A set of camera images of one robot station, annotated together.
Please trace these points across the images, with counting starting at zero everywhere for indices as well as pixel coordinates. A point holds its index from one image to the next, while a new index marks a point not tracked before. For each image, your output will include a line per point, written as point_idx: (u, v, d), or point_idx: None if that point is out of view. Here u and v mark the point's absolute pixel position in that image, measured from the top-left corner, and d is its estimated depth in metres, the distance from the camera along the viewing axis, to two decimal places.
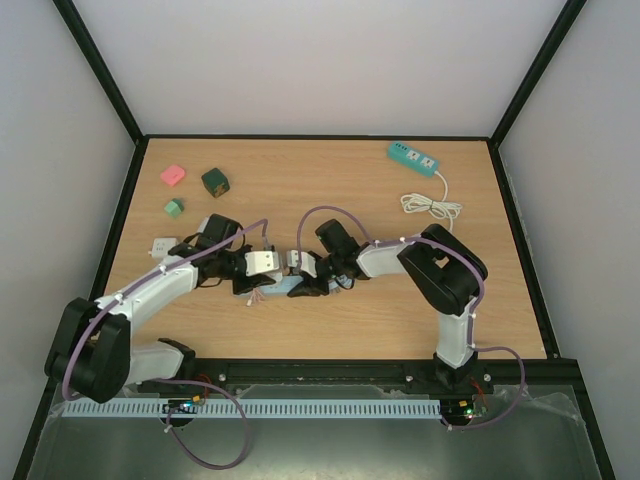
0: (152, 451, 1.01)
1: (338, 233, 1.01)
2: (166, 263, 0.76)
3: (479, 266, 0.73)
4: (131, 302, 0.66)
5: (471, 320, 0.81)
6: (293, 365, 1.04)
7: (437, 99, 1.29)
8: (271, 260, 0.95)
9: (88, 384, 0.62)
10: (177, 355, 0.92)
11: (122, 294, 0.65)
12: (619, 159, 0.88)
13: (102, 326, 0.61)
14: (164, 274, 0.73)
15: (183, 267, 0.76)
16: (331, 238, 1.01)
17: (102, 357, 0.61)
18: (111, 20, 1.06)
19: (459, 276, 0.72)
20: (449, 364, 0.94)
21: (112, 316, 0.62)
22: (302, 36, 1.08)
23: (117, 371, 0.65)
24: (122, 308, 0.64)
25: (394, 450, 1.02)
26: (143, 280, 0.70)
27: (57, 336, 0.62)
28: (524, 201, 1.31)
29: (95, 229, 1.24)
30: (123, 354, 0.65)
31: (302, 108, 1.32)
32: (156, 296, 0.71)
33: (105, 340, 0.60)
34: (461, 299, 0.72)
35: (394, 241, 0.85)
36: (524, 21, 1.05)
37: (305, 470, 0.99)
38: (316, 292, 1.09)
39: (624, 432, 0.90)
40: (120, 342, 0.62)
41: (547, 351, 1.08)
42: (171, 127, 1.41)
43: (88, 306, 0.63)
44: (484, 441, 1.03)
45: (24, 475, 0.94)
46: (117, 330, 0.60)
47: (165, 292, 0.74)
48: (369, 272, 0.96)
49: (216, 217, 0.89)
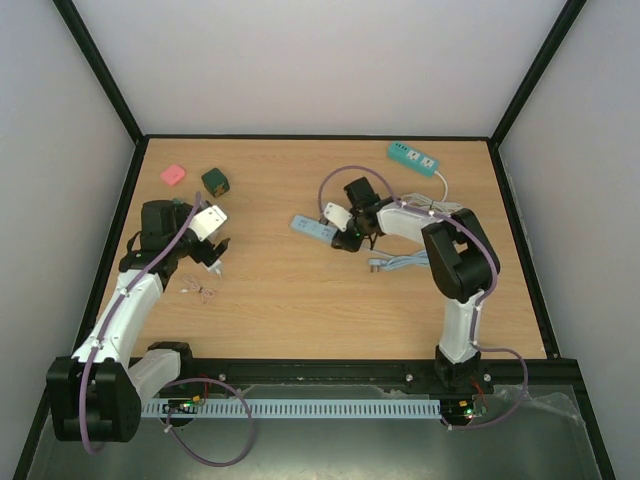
0: (154, 451, 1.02)
1: (363, 188, 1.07)
2: (126, 283, 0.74)
3: (494, 258, 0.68)
4: (111, 342, 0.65)
5: (475, 311, 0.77)
6: (293, 365, 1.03)
7: (438, 98, 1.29)
8: (217, 214, 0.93)
9: (108, 425, 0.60)
10: (175, 356, 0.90)
11: (97, 340, 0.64)
12: (622, 156, 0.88)
13: (96, 375, 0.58)
14: (127, 296, 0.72)
15: (143, 278, 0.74)
16: (355, 193, 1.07)
17: (113, 402, 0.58)
18: (112, 21, 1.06)
19: (472, 264, 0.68)
20: (448, 358, 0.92)
21: (101, 365, 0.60)
22: (303, 35, 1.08)
23: (132, 408, 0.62)
24: (105, 353, 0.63)
25: (395, 450, 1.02)
26: (110, 315, 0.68)
27: (53, 400, 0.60)
28: (524, 201, 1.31)
29: (94, 229, 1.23)
30: (130, 387, 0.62)
31: (302, 108, 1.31)
32: (131, 323, 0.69)
33: (105, 387, 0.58)
34: (466, 286, 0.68)
35: (422, 211, 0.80)
36: (524, 20, 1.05)
37: (305, 470, 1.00)
38: (348, 246, 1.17)
39: (624, 433, 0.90)
40: (122, 383, 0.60)
41: (547, 351, 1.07)
42: (171, 126, 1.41)
43: (71, 365, 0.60)
44: (484, 441, 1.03)
45: (24, 475, 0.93)
46: (112, 375, 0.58)
47: (138, 313, 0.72)
48: (383, 226, 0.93)
49: (148, 211, 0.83)
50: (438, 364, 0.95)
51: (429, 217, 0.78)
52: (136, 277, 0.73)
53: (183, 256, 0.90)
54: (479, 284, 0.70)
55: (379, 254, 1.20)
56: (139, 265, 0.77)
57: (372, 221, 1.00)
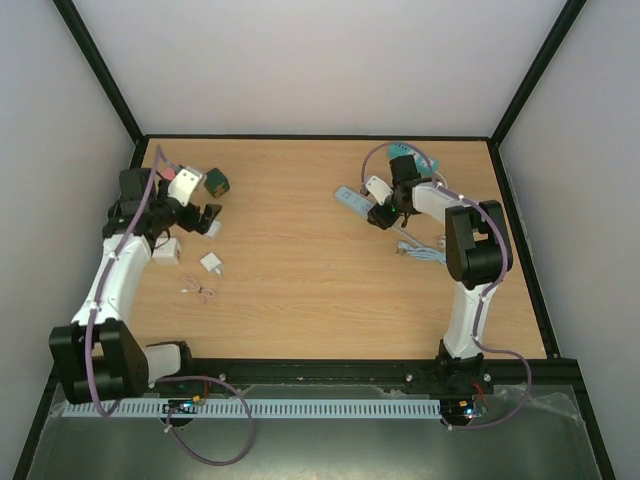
0: (153, 451, 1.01)
1: (405, 165, 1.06)
2: (112, 247, 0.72)
3: (508, 253, 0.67)
4: (109, 302, 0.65)
5: (482, 303, 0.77)
6: (294, 365, 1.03)
7: (438, 98, 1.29)
8: (191, 174, 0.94)
9: (120, 382, 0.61)
10: (175, 349, 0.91)
11: (95, 302, 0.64)
12: (622, 156, 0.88)
13: (100, 334, 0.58)
14: (117, 260, 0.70)
15: (130, 242, 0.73)
16: (397, 168, 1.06)
17: (120, 359, 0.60)
18: (112, 22, 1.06)
19: (486, 253, 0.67)
20: (449, 349, 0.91)
21: (102, 325, 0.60)
22: (303, 36, 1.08)
23: (136, 364, 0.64)
24: (105, 313, 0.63)
25: (395, 450, 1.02)
26: (103, 278, 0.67)
27: (59, 366, 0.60)
28: (524, 201, 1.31)
29: (94, 229, 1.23)
30: (132, 345, 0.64)
31: (302, 108, 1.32)
32: (126, 283, 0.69)
33: (110, 345, 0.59)
34: (473, 272, 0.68)
35: (453, 194, 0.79)
36: (523, 20, 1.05)
37: (305, 470, 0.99)
38: (380, 221, 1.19)
39: (625, 434, 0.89)
40: (126, 339, 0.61)
41: (547, 352, 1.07)
42: (172, 126, 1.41)
43: (72, 328, 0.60)
44: (485, 441, 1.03)
45: (24, 475, 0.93)
46: (117, 333, 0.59)
47: (132, 274, 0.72)
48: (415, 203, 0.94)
49: (122, 176, 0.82)
50: (440, 357, 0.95)
51: (457, 201, 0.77)
52: (122, 240, 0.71)
53: (169, 224, 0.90)
54: (487, 275, 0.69)
55: (408, 240, 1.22)
56: (123, 228, 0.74)
57: (405, 195, 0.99)
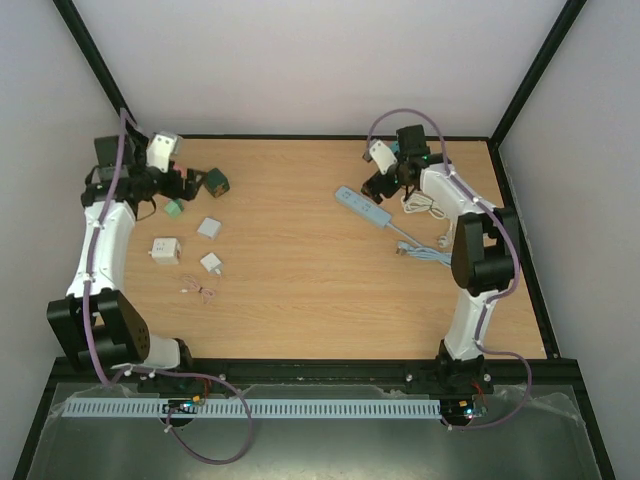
0: (153, 451, 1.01)
1: (416, 135, 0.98)
2: (95, 215, 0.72)
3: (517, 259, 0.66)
4: (102, 272, 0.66)
5: (485, 308, 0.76)
6: (294, 365, 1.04)
7: (437, 99, 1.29)
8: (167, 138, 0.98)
9: (124, 349, 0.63)
10: (174, 343, 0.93)
11: (87, 273, 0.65)
12: (621, 156, 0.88)
13: (98, 304, 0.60)
14: (103, 228, 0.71)
15: (113, 209, 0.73)
16: (406, 139, 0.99)
17: (121, 326, 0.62)
18: (111, 24, 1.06)
19: (495, 260, 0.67)
20: (451, 350, 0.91)
21: (99, 295, 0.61)
22: (302, 36, 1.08)
23: (136, 331, 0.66)
24: (99, 283, 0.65)
25: (395, 450, 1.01)
26: (92, 248, 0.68)
27: (61, 338, 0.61)
28: (525, 201, 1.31)
29: None
30: (130, 311, 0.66)
31: (301, 108, 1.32)
32: (115, 250, 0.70)
33: (111, 313, 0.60)
34: (481, 279, 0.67)
35: (468, 192, 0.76)
36: (522, 21, 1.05)
37: (305, 470, 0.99)
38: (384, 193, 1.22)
39: (626, 434, 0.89)
40: (124, 306, 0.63)
41: (547, 352, 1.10)
42: (172, 126, 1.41)
43: (70, 300, 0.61)
44: (486, 442, 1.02)
45: (24, 475, 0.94)
46: (115, 300, 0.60)
47: (120, 241, 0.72)
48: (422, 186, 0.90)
49: (98, 143, 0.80)
50: (439, 357, 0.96)
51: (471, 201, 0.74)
52: (104, 208, 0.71)
53: (150, 191, 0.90)
54: (494, 281, 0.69)
55: (408, 239, 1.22)
56: (103, 196, 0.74)
57: (411, 172, 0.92)
